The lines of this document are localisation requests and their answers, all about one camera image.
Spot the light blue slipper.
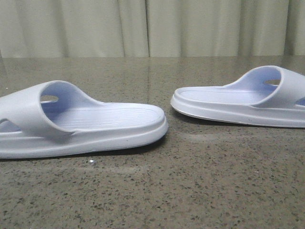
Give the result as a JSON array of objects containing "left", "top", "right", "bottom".
[
  {"left": 0, "top": 80, "right": 168, "bottom": 159},
  {"left": 171, "top": 65, "right": 305, "bottom": 128}
]

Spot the pale green curtain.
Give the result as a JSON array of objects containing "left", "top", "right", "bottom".
[{"left": 0, "top": 0, "right": 305, "bottom": 58}]

